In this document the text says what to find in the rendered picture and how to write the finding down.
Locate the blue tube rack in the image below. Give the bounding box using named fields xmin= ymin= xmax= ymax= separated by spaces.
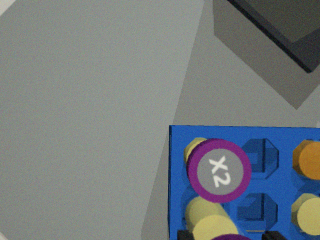
xmin=168 ymin=125 xmax=320 ymax=240

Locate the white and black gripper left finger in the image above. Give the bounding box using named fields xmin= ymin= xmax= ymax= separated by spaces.
xmin=177 ymin=230 xmax=195 ymax=240

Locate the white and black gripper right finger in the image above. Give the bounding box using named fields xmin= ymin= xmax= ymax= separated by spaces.
xmin=261 ymin=231 xmax=287 ymax=240

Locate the grey bench mat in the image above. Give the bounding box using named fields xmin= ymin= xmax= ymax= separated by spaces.
xmin=0 ymin=0 xmax=320 ymax=240

